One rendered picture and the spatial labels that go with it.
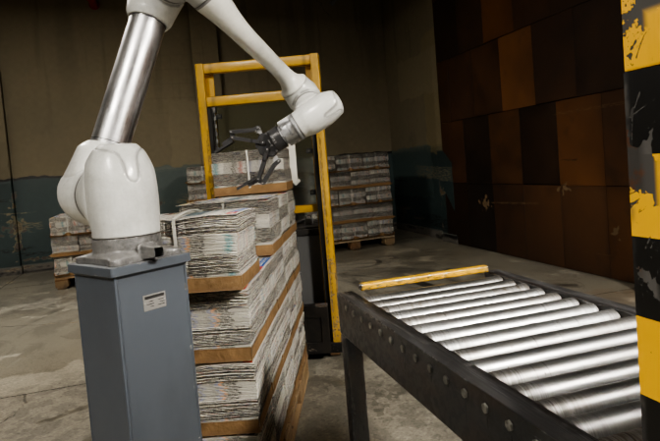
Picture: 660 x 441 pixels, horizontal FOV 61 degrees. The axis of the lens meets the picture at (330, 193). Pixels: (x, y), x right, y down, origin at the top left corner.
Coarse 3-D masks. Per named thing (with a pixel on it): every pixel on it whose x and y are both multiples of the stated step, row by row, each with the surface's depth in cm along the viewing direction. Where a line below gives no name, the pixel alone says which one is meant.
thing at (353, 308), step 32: (352, 320) 154; (384, 320) 134; (384, 352) 132; (416, 352) 114; (448, 352) 109; (416, 384) 115; (448, 384) 102; (480, 384) 93; (448, 416) 103; (480, 416) 91; (512, 416) 83; (544, 416) 80
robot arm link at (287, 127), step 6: (282, 120) 174; (288, 120) 173; (294, 120) 173; (282, 126) 173; (288, 126) 172; (294, 126) 172; (282, 132) 173; (288, 132) 173; (294, 132) 172; (300, 132) 173; (288, 138) 173; (294, 138) 174; (300, 138) 175
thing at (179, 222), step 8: (184, 216) 175; (168, 224) 165; (176, 224) 165; (184, 224) 165; (168, 232) 166; (176, 232) 166; (184, 232) 165; (168, 240) 165; (184, 240) 165; (184, 248) 165
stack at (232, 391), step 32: (288, 256) 276; (256, 288) 186; (192, 320) 172; (224, 320) 171; (256, 320) 183; (288, 320) 250; (224, 384) 172; (256, 384) 173; (288, 384) 236; (224, 416) 172; (256, 416) 172
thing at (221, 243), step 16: (240, 208) 189; (192, 224) 165; (208, 224) 165; (224, 224) 164; (240, 224) 167; (192, 240) 165; (208, 240) 164; (224, 240) 165; (240, 240) 169; (192, 256) 165; (208, 256) 164; (224, 256) 164; (240, 256) 167; (256, 256) 191; (192, 272) 165; (208, 272) 165; (224, 272) 165; (240, 272) 165
